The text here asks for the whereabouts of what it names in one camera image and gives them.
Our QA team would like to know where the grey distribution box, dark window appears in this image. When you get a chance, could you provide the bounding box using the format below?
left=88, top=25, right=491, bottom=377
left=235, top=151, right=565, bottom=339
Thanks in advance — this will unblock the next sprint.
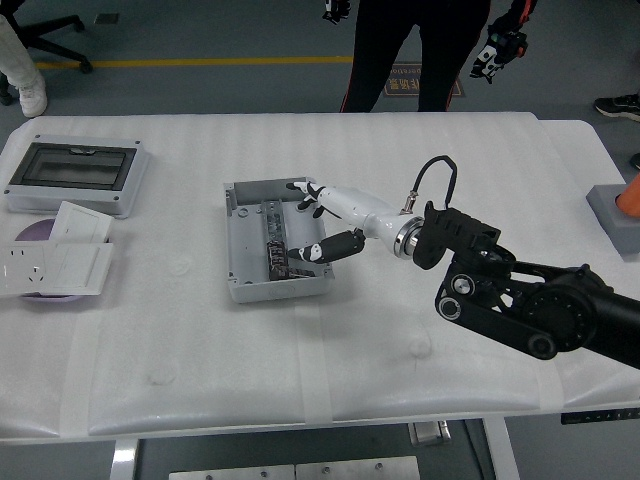
left=2, top=133, right=151, bottom=220

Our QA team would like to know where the purple round disc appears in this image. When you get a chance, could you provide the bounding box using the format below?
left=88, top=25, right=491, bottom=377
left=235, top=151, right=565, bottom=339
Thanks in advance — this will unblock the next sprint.
left=13, top=218, right=86, bottom=305

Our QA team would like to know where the white foam mat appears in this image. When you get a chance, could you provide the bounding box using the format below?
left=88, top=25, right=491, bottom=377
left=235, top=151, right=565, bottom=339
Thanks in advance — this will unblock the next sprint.
left=0, top=112, right=569, bottom=440

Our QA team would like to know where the open grey junction box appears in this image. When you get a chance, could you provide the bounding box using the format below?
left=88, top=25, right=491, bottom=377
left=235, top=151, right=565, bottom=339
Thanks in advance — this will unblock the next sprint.
left=222, top=174, right=335, bottom=304

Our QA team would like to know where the black table control panel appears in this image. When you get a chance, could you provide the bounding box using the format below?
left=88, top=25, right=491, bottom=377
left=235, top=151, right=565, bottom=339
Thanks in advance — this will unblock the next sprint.
left=560, top=407, right=640, bottom=425

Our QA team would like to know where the person's left gloved hand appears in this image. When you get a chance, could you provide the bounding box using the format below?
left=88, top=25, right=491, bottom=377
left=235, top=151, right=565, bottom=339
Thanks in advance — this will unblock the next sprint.
left=468, top=18, right=530, bottom=85

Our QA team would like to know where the person's right gloved hand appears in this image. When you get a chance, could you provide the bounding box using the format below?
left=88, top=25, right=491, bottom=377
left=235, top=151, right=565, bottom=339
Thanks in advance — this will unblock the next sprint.
left=322, top=0, right=352, bottom=25

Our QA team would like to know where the metal table bracket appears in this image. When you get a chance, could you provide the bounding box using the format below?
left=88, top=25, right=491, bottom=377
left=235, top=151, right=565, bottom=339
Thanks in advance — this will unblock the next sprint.
left=408, top=421, right=454, bottom=446

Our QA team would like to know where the white socket panel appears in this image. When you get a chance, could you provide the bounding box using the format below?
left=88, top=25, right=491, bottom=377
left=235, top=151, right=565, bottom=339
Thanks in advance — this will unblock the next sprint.
left=0, top=242, right=51, bottom=299

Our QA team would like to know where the white switch panel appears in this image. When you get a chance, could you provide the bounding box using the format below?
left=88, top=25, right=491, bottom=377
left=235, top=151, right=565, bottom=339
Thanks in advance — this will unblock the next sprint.
left=49, top=200, right=115, bottom=245
left=38, top=241, right=115, bottom=296

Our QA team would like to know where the white tape strip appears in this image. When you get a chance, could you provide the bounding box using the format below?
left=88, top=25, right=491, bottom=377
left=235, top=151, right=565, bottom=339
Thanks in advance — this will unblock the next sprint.
left=294, top=304, right=334, bottom=426
left=59, top=319, right=101, bottom=436
left=532, top=359, right=567, bottom=410

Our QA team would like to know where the white table leg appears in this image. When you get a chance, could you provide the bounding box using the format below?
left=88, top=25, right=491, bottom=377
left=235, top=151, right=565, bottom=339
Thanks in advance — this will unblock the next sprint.
left=110, top=438, right=141, bottom=480
left=482, top=417, right=521, bottom=480

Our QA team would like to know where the brown floor sign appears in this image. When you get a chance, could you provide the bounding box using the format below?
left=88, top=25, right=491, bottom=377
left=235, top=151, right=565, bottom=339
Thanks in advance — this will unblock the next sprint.
left=383, top=62, right=465, bottom=97

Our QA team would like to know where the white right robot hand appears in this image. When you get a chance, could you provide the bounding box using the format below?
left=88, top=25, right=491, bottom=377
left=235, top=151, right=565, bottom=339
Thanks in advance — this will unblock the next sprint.
left=285, top=180, right=409, bottom=264

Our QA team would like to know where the person in black trousers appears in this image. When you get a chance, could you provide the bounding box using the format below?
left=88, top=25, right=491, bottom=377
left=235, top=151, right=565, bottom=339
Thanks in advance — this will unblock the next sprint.
left=339, top=0, right=491, bottom=114

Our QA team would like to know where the black office chair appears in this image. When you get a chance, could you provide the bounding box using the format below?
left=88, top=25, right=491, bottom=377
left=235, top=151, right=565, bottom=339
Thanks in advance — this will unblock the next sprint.
left=0, top=0, right=94, bottom=106

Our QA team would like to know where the person in white trousers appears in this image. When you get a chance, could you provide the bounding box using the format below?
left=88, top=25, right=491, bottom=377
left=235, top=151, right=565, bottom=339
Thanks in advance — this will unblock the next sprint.
left=0, top=12, right=49, bottom=119

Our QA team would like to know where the grey metal plate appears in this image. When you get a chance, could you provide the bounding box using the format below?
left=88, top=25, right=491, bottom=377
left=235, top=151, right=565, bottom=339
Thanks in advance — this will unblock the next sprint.
left=294, top=455, right=421, bottom=480
left=168, top=464, right=296, bottom=480

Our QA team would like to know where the metal mounting rail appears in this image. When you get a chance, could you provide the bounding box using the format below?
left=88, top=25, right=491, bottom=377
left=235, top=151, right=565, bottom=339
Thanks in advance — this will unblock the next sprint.
left=259, top=198, right=294, bottom=281

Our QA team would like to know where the grey base block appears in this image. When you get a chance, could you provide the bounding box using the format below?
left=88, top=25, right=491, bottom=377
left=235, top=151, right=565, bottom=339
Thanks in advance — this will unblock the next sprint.
left=585, top=183, right=640, bottom=261

